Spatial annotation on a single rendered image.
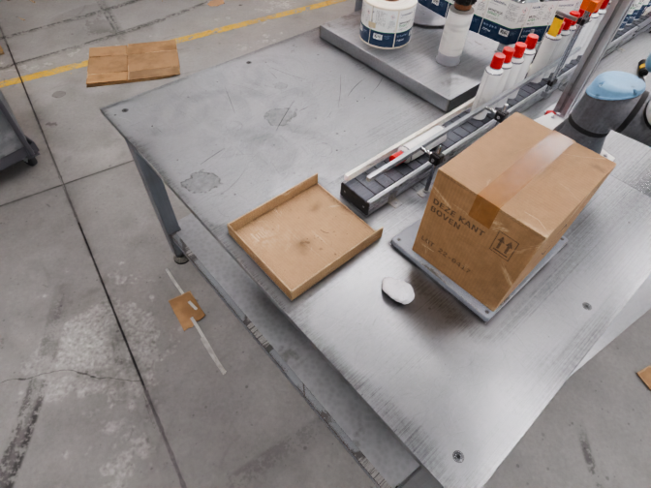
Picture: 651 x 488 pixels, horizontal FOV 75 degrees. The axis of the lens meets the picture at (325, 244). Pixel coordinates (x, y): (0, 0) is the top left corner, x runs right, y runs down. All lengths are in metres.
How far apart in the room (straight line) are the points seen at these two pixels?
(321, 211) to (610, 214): 0.82
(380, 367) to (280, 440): 0.87
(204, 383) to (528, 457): 1.26
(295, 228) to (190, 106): 0.65
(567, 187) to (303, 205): 0.63
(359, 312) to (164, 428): 1.05
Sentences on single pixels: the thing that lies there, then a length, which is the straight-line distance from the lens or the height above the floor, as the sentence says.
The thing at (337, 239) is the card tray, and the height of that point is 0.83.
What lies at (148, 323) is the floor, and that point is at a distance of 2.02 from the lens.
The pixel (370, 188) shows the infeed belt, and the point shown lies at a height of 0.88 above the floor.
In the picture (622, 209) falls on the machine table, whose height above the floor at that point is 0.83.
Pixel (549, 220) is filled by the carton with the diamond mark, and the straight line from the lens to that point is 0.87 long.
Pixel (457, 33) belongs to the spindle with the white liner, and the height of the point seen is 1.00.
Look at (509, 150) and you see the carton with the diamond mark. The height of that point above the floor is 1.12.
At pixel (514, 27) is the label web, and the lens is 1.86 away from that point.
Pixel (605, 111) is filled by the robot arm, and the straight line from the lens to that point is 1.38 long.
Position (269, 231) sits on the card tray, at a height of 0.83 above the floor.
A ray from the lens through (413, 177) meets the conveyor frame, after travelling 1.24.
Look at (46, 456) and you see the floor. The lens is 1.95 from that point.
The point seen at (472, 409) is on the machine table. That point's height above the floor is 0.83.
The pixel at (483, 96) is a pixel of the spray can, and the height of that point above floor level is 0.97.
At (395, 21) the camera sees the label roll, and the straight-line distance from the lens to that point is 1.75.
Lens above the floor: 1.69
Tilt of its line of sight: 52 degrees down
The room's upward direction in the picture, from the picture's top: 4 degrees clockwise
